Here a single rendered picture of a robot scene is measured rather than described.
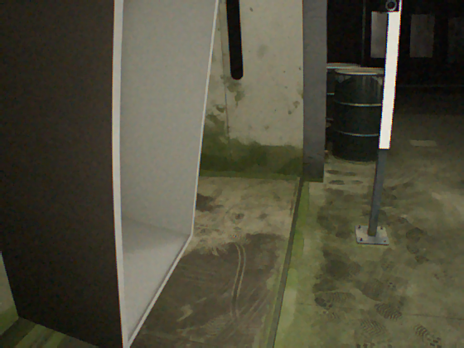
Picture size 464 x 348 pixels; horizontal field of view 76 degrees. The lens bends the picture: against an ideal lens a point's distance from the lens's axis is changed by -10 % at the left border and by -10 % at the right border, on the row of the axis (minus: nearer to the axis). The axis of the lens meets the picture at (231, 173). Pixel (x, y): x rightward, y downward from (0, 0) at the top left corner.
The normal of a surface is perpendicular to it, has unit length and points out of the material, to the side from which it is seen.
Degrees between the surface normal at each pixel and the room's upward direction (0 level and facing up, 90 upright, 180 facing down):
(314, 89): 90
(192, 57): 90
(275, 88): 90
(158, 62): 90
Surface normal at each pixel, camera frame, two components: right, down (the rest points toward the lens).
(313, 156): -0.26, 0.39
